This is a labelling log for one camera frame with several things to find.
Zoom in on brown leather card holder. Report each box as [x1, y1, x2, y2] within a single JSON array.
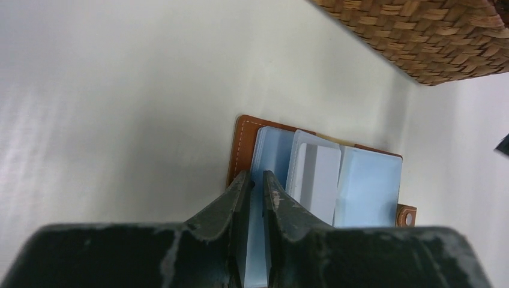
[[227, 115, 417, 287]]

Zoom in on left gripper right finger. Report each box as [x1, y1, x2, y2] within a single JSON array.
[[263, 171, 491, 287]]

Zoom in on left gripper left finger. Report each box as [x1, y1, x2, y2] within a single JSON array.
[[1, 171, 253, 287]]

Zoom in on brown woven basket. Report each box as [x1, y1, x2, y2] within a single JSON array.
[[316, 0, 508, 86]]

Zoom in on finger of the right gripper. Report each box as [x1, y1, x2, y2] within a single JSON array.
[[494, 134, 509, 157]]

